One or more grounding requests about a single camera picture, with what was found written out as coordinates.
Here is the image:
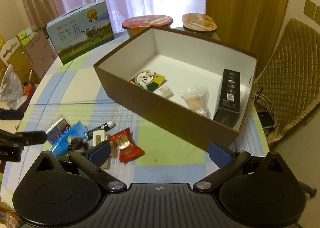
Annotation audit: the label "dark hair scrunchie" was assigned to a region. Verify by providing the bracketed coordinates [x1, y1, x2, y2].
[67, 137, 90, 155]

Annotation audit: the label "dark green small tube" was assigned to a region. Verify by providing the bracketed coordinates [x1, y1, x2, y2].
[85, 121, 116, 141]

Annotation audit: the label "white hair claw clip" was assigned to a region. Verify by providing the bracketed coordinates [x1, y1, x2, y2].
[91, 131, 117, 169]

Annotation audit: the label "blue hand cream tube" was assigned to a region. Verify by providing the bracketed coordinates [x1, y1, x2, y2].
[50, 121, 87, 156]

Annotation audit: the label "blue tissue packet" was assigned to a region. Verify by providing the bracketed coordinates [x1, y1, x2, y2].
[45, 117, 71, 143]

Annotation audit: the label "red snack packet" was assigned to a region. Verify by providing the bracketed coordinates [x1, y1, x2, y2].
[110, 128, 144, 163]

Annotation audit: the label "black product box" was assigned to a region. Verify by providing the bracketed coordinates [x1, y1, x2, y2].
[213, 69, 240, 128]

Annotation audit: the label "cotton swab bag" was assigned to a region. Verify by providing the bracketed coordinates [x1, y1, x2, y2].
[180, 86, 210, 118]

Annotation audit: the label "white pill bottle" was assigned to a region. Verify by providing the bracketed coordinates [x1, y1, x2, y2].
[153, 86, 173, 98]

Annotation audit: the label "silver plastic bag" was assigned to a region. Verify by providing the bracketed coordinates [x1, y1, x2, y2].
[1, 65, 27, 110]

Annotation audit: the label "checkered tablecloth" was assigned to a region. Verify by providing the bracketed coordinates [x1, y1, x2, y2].
[0, 35, 270, 213]

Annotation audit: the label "brown cardboard boxes pile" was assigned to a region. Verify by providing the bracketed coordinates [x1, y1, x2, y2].
[1, 27, 57, 84]

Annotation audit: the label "brown cardboard storage box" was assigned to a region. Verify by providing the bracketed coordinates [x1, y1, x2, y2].
[94, 27, 257, 150]

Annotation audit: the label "quilted chair cushion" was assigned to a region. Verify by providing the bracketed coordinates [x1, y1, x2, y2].
[253, 18, 319, 144]

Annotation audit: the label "green milk carton box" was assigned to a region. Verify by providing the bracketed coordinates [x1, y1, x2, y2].
[46, 0, 114, 64]

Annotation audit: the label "orange lid noodle bowl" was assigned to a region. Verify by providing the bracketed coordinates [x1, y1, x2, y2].
[182, 13, 217, 39]

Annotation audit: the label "red lid noodle bowl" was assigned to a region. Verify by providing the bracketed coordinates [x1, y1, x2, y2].
[122, 15, 174, 37]

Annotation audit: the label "wooden door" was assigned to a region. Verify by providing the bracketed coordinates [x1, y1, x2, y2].
[206, 0, 288, 75]

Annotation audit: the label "black cables on floor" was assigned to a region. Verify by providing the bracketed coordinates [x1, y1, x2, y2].
[252, 87, 277, 133]

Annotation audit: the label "wall power socket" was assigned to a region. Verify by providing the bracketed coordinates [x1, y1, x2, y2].
[303, 0, 320, 24]

